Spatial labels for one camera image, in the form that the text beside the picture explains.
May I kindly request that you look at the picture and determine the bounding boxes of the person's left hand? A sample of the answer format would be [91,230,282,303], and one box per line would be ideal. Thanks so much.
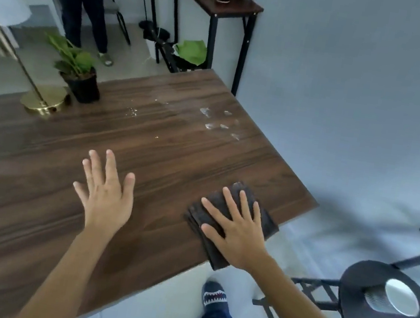
[66,144,142,239]

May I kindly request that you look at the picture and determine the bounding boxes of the person's right hand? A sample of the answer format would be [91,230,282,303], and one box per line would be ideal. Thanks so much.
[192,183,281,275]

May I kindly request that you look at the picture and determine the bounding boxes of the dark brown cloth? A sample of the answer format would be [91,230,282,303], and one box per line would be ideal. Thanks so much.
[177,174,286,280]

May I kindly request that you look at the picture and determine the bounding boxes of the person's left forearm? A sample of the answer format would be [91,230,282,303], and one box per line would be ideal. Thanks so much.
[15,216,124,318]

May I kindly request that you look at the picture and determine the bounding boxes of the shark print slipper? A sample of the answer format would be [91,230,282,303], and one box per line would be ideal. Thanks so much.
[198,278,233,316]

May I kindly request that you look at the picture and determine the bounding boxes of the water spill drops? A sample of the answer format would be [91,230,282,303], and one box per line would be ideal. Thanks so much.
[196,105,246,142]

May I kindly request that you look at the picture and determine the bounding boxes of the gold floor lamp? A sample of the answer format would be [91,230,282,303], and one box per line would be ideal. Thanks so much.
[0,0,84,122]

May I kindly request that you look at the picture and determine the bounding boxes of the green plant in black pot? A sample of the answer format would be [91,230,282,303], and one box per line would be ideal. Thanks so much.
[37,31,110,106]

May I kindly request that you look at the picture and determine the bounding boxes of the black tripod stand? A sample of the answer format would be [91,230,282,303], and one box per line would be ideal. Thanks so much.
[118,0,191,75]

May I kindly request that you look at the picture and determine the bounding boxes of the green bag in black bin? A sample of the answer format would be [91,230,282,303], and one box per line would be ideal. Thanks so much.
[169,35,210,74]

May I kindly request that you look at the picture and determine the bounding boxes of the white paper cup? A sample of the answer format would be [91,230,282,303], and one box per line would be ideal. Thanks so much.
[362,274,420,318]

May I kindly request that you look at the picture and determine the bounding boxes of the dark wood console table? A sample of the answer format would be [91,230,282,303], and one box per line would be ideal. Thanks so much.
[127,0,266,99]

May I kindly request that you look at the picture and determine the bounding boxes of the black metal folding frame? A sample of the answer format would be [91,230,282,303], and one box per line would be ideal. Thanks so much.
[248,200,420,318]

